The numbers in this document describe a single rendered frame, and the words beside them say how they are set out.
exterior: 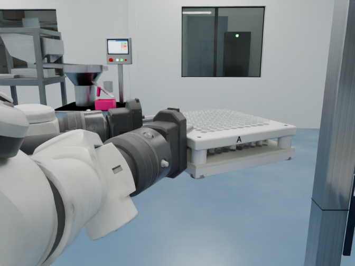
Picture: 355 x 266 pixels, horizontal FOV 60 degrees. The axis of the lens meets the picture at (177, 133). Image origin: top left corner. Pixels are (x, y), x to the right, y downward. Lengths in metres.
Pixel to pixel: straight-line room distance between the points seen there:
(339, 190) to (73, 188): 0.66
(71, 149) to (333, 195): 0.61
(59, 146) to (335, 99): 0.57
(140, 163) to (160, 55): 4.92
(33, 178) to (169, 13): 5.20
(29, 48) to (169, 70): 2.39
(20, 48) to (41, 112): 3.21
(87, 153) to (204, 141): 0.27
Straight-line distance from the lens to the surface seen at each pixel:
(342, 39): 0.72
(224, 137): 0.56
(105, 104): 2.70
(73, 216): 0.20
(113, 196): 0.37
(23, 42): 3.80
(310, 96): 5.70
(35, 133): 0.62
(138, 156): 0.41
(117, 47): 3.02
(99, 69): 2.93
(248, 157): 0.61
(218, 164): 0.57
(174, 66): 5.29
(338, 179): 0.77
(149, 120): 0.66
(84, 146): 0.32
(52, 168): 0.21
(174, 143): 0.51
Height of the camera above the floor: 1.21
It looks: 14 degrees down
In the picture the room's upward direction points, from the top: straight up
